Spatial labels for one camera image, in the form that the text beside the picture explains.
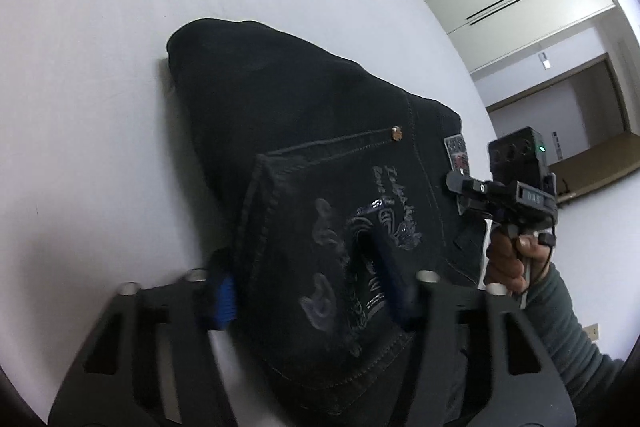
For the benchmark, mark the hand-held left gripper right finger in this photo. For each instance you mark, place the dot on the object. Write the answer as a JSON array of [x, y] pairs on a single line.
[[400, 302]]

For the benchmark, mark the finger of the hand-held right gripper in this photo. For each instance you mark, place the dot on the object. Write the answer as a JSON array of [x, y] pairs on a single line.
[[472, 189]]

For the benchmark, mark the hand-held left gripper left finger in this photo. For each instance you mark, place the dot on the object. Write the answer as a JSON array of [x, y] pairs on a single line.
[[222, 302]]

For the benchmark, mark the black denim pants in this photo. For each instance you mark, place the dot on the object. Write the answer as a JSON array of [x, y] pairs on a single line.
[[300, 132]]

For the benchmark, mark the person's right forearm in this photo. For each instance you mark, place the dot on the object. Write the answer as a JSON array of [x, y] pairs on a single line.
[[570, 342]]

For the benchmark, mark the person's right hand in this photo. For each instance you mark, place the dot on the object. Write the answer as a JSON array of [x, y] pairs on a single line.
[[500, 262]]

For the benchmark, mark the brown wooden cabinet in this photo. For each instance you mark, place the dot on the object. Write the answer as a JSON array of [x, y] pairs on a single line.
[[600, 162]]

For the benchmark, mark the white bed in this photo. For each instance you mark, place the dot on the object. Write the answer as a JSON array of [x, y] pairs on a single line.
[[90, 82]]

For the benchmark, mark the white wall switch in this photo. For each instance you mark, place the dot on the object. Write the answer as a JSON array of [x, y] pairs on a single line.
[[545, 61]]

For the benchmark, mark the beige wall outlet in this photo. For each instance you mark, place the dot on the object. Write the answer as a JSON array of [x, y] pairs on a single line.
[[593, 333]]

